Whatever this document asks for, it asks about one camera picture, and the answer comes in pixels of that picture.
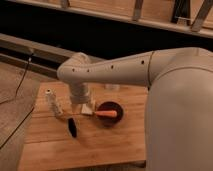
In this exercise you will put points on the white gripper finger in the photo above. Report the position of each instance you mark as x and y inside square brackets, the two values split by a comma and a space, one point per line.
[88, 108]
[76, 108]

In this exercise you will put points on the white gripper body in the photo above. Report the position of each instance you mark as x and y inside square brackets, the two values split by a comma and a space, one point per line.
[79, 93]

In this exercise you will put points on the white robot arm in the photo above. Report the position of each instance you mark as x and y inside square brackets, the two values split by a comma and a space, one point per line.
[179, 106]

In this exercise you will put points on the orange carrot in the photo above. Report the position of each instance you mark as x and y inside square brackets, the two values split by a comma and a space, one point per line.
[108, 113]

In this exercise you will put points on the dark round bowl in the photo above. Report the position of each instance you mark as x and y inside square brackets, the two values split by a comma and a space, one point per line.
[107, 121]

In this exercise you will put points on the white plastic bottle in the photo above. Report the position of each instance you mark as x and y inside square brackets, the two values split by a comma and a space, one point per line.
[53, 103]

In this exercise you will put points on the wooden cutting board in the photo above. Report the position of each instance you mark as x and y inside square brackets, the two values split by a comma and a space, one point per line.
[72, 141]

